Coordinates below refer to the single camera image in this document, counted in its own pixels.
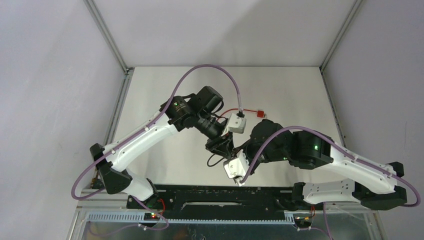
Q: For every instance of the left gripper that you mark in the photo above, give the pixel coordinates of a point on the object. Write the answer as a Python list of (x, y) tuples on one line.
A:
[(223, 145)]

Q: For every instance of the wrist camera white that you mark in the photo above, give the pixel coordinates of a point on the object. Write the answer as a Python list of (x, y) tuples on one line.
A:
[(237, 167), (235, 124)]

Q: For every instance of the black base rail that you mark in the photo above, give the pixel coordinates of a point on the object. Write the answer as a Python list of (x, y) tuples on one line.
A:
[(228, 203)]

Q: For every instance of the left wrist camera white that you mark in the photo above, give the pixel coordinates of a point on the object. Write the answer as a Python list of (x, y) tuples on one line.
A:
[(235, 124)]

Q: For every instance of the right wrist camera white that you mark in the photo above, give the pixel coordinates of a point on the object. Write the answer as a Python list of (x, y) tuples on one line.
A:
[(237, 167)]

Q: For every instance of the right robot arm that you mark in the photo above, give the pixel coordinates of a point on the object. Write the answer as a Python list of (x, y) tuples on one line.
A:
[(374, 186)]

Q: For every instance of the red cable lock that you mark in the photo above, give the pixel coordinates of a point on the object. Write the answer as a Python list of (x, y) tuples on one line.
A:
[(259, 113)]

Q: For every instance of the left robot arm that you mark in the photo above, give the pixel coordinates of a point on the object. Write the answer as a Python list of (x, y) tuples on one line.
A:
[(183, 112)]

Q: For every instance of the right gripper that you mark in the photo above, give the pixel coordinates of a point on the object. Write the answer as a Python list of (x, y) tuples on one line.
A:
[(244, 148)]

